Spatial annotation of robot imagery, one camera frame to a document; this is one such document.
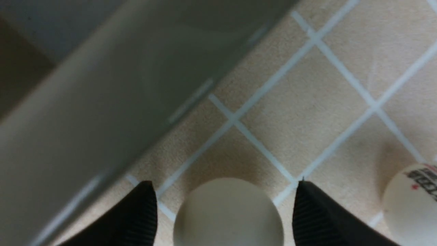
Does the white table-tennis ball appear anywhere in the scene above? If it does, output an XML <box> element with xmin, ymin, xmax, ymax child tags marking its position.
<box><xmin>173</xmin><ymin>178</ymin><xmax>284</xmax><ymax>246</ymax></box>
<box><xmin>382</xmin><ymin>163</ymin><xmax>437</xmax><ymax>246</ymax></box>

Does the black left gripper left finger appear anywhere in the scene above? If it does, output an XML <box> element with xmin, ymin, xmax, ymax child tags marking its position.
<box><xmin>61</xmin><ymin>181</ymin><xmax>158</xmax><ymax>246</ymax></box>

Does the beige checkered tablecloth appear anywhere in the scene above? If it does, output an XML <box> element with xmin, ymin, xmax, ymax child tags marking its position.
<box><xmin>52</xmin><ymin>0</ymin><xmax>437</xmax><ymax>246</ymax></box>

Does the olive green plastic bin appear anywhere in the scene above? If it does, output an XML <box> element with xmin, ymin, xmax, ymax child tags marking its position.
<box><xmin>1</xmin><ymin>0</ymin><xmax>297</xmax><ymax>246</ymax></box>

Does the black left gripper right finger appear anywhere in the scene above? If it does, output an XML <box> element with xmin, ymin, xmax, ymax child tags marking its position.
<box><xmin>292</xmin><ymin>180</ymin><xmax>396</xmax><ymax>246</ymax></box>

